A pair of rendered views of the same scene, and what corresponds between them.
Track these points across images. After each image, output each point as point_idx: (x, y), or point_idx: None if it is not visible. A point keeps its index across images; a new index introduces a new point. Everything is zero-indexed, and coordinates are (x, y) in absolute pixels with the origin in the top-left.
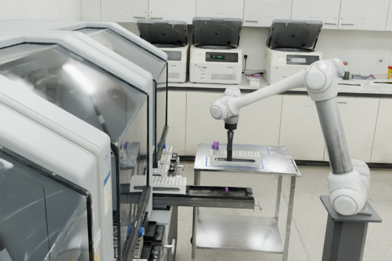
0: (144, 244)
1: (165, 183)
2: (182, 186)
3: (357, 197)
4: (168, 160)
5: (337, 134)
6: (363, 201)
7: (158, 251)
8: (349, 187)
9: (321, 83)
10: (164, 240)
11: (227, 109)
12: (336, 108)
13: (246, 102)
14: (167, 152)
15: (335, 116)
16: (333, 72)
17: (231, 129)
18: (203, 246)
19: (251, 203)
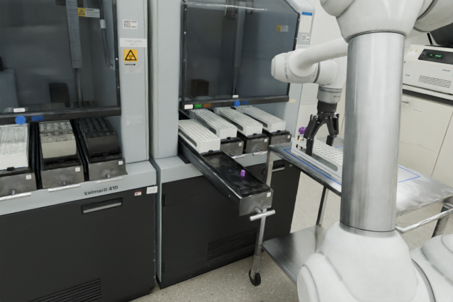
0: (76, 154)
1: (192, 133)
2: (198, 141)
3: (329, 296)
4: (249, 126)
5: (357, 128)
6: None
7: (67, 164)
8: (333, 262)
9: None
10: (106, 168)
11: (286, 65)
12: (379, 62)
13: (307, 56)
14: (268, 123)
15: (366, 81)
16: None
17: (320, 110)
18: (267, 249)
19: (237, 199)
